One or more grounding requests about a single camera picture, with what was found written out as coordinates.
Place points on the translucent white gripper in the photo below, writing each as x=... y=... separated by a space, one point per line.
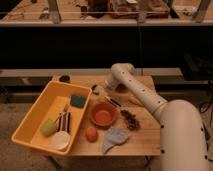
x=105 y=89

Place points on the dish brush with black handle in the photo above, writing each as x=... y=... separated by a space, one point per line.
x=95 y=91

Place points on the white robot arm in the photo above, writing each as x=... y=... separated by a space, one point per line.
x=182 y=135

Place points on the dark bowl with green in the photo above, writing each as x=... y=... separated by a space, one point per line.
x=121 y=88

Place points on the orange plastic bowl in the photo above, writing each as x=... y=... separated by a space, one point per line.
x=103 y=114

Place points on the yellow banana piece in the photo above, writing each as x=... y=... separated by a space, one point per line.
x=135 y=102

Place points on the teal sponge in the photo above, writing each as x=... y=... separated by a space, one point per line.
x=78 y=101

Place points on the brown dried food pile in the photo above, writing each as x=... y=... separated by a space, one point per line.
x=130 y=120

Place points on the small dark cup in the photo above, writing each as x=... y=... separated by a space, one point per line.
x=64 y=78

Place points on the grey cloth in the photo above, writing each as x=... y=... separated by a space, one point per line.
x=113 y=137

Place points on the orange ball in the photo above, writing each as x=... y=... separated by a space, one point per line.
x=91 y=134

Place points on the yellow plastic tub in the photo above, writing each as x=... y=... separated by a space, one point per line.
x=51 y=102

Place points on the black chopsticks bundle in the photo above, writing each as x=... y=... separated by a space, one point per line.
x=64 y=122

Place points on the green plastic cup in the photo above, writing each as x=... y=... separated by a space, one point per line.
x=48 y=128

